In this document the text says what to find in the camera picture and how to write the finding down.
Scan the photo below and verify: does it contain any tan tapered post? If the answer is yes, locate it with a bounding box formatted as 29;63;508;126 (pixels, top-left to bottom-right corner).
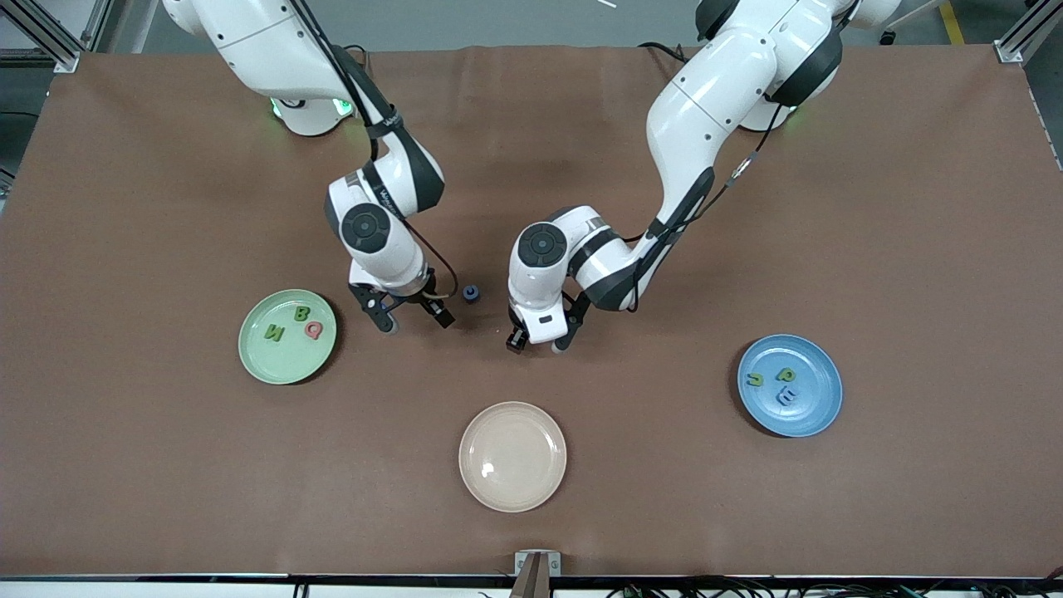
508;555;551;598

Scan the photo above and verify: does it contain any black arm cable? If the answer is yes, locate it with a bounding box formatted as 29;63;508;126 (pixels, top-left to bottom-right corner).
627;100;786;312
287;0;459;300

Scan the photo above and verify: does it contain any tangled black cable bundle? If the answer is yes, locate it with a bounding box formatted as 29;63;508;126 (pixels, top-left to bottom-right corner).
605;571;1063;598

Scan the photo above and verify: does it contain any blue plate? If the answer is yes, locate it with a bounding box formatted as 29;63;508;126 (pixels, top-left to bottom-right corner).
737;334;844;439

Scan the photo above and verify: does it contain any metal mounting bracket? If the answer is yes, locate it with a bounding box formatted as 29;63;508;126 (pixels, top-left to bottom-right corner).
514;550;562;598

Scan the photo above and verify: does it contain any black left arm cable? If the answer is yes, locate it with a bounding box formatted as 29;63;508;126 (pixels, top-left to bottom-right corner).
627;100;786;312

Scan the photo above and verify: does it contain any white table edge rail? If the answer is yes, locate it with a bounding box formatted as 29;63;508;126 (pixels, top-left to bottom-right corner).
0;573;1063;598

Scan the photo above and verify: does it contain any brown table cover sheet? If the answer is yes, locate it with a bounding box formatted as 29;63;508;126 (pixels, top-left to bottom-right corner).
0;42;1063;580

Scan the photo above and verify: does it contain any beige plate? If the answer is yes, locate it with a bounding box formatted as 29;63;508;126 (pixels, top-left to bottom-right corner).
458;401;568;513

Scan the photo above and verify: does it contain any green plate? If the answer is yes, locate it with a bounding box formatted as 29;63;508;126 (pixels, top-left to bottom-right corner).
238;288;338;385

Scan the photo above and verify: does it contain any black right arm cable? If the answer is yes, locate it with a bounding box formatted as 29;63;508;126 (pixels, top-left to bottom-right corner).
287;0;459;300

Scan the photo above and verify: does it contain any aluminium frame extrusion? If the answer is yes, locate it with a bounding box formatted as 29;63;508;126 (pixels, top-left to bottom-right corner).
995;0;1063;64
0;0;113;74

